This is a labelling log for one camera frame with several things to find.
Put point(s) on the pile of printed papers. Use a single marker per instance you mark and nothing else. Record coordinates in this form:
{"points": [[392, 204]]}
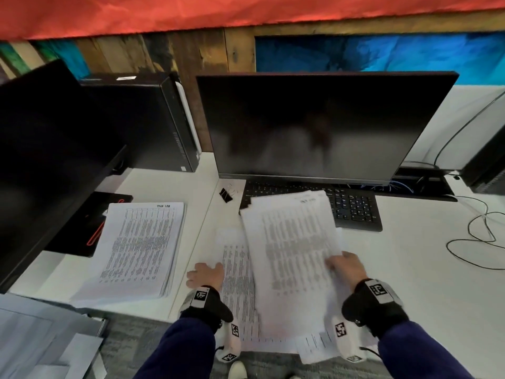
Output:
{"points": [[292, 252]]}

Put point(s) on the blue cloth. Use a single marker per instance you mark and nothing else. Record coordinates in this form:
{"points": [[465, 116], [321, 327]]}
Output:
{"points": [[375, 55]]}

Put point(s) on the teal green cloth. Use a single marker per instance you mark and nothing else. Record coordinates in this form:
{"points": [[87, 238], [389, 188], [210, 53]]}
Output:
{"points": [[67, 57]]}

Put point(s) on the person's right forearm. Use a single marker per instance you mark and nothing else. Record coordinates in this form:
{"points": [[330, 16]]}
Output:
{"points": [[422, 355]]}

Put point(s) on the black binder clip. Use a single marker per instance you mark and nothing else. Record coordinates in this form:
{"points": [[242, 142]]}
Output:
{"points": [[225, 196]]}

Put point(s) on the white table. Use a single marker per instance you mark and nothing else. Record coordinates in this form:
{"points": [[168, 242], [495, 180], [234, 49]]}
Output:
{"points": [[414, 272]]}

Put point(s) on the sorted stack of printed sheets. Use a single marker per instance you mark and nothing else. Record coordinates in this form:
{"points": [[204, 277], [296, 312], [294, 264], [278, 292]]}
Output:
{"points": [[138, 248]]}

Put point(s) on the person's left forearm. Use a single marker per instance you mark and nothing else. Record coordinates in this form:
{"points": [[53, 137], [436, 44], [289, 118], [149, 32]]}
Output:
{"points": [[177, 351]]}

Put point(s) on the black keyboard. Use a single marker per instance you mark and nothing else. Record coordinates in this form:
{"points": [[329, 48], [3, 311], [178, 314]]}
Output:
{"points": [[355, 209]]}

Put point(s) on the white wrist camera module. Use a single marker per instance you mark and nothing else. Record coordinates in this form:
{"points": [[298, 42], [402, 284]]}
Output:
{"points": [[347, 339], [230, 343]]}

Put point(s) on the person's right hand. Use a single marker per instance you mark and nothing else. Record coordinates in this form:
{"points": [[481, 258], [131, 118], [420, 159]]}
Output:
{"points": [[351, 270]]}

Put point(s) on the person's left hand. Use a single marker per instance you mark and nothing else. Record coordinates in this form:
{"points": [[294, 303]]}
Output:
{"points": [[207, 276]]}

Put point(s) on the black computer monitor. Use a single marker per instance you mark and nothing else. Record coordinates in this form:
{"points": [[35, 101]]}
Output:
{"points": [[47, 165], [315, 126]]}

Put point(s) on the wooden plank partition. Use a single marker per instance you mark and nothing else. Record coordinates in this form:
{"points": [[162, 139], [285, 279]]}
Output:
{"points": [[189, 55]]}

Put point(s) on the black desktop computer tower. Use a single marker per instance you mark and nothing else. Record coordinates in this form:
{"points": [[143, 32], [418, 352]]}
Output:
{"points": [[138, 122], [489, 165]]}

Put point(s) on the person's white shoe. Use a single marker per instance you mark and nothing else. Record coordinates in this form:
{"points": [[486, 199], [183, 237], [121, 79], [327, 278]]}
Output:
{"points": [[238, 371]]}

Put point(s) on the red-orange cloth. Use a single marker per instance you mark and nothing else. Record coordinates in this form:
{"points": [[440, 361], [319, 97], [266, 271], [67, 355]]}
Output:
{"points": [[236, 11]]}

